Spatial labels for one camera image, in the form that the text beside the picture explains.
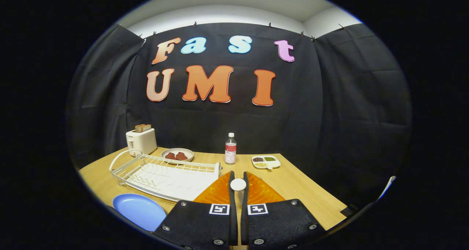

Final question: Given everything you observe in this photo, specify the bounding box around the white divided snack dish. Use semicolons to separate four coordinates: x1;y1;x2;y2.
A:
251;155;281;169

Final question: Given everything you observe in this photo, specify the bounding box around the black backdrop cloth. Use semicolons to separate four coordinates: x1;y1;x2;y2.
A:
66;22;413;206

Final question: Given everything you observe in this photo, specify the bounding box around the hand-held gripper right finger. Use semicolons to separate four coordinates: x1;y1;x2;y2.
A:
241;171;326;249

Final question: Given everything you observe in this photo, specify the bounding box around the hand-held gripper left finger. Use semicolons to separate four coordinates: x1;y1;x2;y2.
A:
152;171;239;249

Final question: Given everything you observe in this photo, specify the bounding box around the blue plate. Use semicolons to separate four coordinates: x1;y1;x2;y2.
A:
112;194;167;232

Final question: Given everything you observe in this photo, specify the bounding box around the white wire dish rack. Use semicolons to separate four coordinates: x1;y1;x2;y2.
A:
109;150;221;202

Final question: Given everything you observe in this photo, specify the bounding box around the white round plate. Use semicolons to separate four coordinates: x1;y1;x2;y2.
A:
161;148;194;163

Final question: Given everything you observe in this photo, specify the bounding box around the clear water bottle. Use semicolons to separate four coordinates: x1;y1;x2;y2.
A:
225;133;237;165

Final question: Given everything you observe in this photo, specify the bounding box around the white-tipped spoon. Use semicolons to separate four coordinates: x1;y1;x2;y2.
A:
230;178;247;206

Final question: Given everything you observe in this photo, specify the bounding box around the white toaster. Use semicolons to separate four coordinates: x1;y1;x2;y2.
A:
126;128;158;157

